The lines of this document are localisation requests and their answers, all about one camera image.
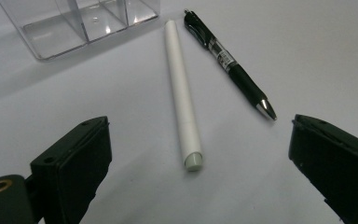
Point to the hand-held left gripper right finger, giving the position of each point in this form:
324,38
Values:
338,168

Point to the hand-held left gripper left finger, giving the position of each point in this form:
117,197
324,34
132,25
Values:
74,168

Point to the black pen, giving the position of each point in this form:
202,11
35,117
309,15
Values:
245,81

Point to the white pen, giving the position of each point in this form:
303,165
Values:
181,93

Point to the clear plastic pen holder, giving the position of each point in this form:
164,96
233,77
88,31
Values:
59,34

